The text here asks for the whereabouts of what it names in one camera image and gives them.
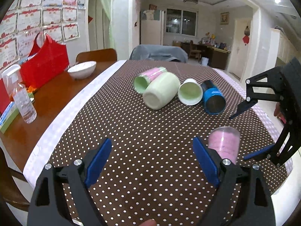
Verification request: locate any pink plastic cup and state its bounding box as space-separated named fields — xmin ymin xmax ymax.
xmin=208 ymin=127 xmax=240 ymax=164

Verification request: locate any blue black cup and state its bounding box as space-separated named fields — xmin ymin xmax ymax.
xmin=201 ymin=80 xmax=226 ymax=115

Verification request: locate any white cup green inside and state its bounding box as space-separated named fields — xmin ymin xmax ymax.
xmin=178 ymin=79 xmax=203 ymax=106

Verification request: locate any pale green ribbed cup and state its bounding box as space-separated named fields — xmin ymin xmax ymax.
xmin=142 ymin=72 xmax=181 ymax=110

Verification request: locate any pink and green cup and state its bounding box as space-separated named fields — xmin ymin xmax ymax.
xmin=133 ymin=67 xmax=167 ymax=94

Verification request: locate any operator thumb tip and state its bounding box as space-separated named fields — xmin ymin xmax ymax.
xmin=139 ymin=219 xmax=157 ymax=226

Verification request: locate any dark wooden desk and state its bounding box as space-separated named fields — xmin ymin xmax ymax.
xmin=181 ymin=42 xmax=231 ymax=70

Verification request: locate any white trash bin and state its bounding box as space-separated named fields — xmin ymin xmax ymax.
xmin=201 ymin=57 xmax=209 ymax=66

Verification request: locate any wooden desk chair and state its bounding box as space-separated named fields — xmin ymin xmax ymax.
xmin=188 ymin=40 xmax=201 ymax=62

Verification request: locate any brown polka dot tablecloth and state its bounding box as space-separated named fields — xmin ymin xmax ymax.
xmin=49 ymin=61 xmax=274 ymax=225

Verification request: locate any grey covered chair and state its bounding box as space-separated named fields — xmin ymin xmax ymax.
xmin=129 ymin=44 xmax=188 ymax=63

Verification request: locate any clear spray bottle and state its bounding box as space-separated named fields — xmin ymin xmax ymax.
xmin=2 ymin=64 xmax=37 ymax=124

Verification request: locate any white refrigerator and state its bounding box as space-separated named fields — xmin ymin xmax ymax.
xmin=140 ymin=10 xmax=164 ymax=45

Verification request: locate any white bowl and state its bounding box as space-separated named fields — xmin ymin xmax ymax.
xmin=67 ymin=61 xmax=97 ymax=80

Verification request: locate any red gift bag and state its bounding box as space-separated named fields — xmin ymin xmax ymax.
xmin=20 ymin=34 xmax=69 ymax=89

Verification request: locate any brown wooden chair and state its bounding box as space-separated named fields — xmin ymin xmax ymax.
xmin=75 ymin=48 xmax=117 ymax=63

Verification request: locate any framed wall picture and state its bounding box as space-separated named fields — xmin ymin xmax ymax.
xmin=220 ymin=12 xmax=230 ymax=24

